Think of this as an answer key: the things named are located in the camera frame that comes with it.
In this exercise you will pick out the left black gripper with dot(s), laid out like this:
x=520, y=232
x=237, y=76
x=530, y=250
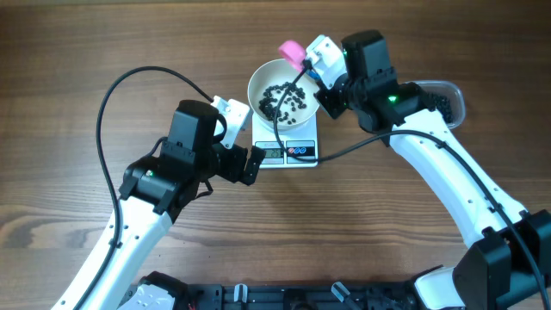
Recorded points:
x=234, y=172

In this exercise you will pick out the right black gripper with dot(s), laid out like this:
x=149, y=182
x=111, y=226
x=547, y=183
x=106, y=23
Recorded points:
x=326, y=99

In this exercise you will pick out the pink scoop blue handle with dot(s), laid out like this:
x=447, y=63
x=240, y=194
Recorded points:
x=295, y=55

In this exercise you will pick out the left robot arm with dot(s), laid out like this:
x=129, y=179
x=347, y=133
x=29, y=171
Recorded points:
x=155, y=190

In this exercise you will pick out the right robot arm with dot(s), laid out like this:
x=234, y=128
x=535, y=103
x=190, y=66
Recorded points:
x=508, y=247

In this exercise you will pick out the black beans in bowl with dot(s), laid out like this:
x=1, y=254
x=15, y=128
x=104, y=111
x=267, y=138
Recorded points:
x=283, y=102

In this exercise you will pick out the white digital kitchen scale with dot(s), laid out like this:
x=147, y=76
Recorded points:
x=301, y=140

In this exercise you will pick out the white round bowl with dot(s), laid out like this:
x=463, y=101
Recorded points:
x=279, y=72

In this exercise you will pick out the black beans pile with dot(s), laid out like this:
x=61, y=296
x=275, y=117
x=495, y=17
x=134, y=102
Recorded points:
x=443, y=104

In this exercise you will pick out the clear plastic container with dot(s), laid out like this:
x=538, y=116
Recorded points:
x=453, y=92

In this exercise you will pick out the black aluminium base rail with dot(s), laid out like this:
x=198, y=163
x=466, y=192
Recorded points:
x=372, y=296

